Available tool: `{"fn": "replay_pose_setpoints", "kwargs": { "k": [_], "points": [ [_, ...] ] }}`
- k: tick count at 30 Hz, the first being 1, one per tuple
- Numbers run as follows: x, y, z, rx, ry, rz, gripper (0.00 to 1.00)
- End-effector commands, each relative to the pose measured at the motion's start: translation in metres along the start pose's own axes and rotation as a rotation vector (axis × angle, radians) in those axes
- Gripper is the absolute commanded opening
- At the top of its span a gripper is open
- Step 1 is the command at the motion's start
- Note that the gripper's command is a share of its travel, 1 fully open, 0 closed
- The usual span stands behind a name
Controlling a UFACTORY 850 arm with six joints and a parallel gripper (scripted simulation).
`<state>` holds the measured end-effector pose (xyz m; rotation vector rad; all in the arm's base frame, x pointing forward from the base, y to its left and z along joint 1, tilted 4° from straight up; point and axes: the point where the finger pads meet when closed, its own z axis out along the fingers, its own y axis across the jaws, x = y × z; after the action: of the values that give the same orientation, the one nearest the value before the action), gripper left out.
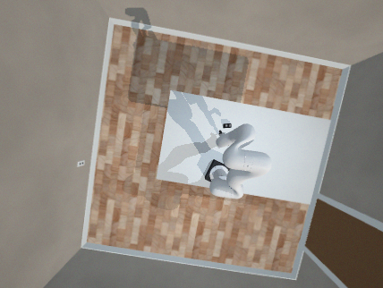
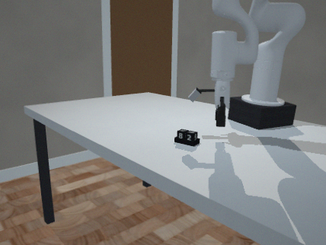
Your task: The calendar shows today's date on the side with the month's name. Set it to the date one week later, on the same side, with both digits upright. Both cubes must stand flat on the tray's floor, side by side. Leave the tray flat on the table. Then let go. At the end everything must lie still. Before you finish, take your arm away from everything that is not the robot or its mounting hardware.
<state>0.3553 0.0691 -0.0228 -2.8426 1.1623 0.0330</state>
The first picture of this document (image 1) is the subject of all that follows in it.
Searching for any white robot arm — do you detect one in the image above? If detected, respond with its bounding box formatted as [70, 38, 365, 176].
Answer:
[209, 123, 272, 199]

